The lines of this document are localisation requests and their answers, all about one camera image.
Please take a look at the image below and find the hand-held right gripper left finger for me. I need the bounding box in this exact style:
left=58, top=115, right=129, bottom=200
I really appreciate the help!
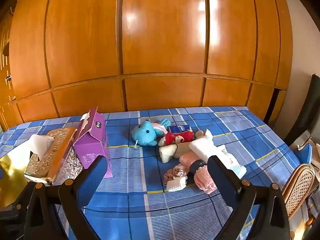
left=24, top=156, right=108, bottom=240

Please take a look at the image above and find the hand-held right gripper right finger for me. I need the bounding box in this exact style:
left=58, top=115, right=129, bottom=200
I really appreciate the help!
left=207, top=156, right=292, bottom=240

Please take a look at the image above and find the pink fuzzy towel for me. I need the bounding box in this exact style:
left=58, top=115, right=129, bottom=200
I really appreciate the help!
left=179, top=153, right=217, bottom=195

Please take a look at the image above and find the white wipes packet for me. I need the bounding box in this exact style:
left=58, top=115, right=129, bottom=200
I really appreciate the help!
left=217, top=147, right=247, bottom=179

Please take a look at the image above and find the dusty pink scrunchie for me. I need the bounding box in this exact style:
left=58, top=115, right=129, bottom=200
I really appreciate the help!
left=164, top=168, right=182, bottom=186
left=175, top=163, right=190, bottom=177

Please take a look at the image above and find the small white cloth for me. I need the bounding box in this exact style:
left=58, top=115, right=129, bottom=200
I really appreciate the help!
left=166, top=176, right=188, bottom=192

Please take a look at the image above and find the beige towel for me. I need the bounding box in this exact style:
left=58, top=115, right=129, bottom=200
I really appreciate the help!
left=159, top=142, right=193, bottom=163

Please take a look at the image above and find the small barcode box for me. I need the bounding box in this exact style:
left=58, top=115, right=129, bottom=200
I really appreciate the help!
left=169, top=124, right=193, bottom=133

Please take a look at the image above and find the blue plush toy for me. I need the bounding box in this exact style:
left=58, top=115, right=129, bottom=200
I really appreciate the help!
left=131, top=119, right=171, bottom=147

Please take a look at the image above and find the gold metal tray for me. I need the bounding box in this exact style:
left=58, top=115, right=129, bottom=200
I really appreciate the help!
left=0, top=154, right=28, bottom=208

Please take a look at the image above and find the purple tissue box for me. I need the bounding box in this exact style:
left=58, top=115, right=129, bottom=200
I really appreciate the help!
left=73, top=107, right=113, bottom=179

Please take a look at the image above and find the ornate silver tissue box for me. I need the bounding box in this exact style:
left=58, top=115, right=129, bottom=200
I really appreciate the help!
left=24, top=127, right=84, bottom=186

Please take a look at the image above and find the white tissue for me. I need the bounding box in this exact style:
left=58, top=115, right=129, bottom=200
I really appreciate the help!
left=7, top=134, right=55, bottom=161

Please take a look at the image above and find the blue plaid bed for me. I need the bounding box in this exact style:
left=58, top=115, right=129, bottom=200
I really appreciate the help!
left=0, top=106, right=300, bottom=240

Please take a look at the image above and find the red and white plush toy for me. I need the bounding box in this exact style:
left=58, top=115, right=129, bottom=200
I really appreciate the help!
left=158, top=131, right=195, bottom=147

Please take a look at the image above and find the rattan chair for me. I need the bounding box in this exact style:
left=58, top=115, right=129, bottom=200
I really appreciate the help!
left=282, top=164, right=316, bottom=219

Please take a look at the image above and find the blue bag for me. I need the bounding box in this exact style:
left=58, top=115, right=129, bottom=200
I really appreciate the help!
left=296, top=144, right=313, bottom=165

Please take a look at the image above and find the black chair backrest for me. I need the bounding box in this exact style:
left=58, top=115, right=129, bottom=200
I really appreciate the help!
left=284, top=74, right=320, bottom=145

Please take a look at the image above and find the patterned wooden door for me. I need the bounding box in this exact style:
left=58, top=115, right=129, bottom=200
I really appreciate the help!
left=0, top=15, right=17, bottom=130

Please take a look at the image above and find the wooden wardrobe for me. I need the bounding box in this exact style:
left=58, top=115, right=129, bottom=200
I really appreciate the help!
left=0, top=0, right=293, bottom=130

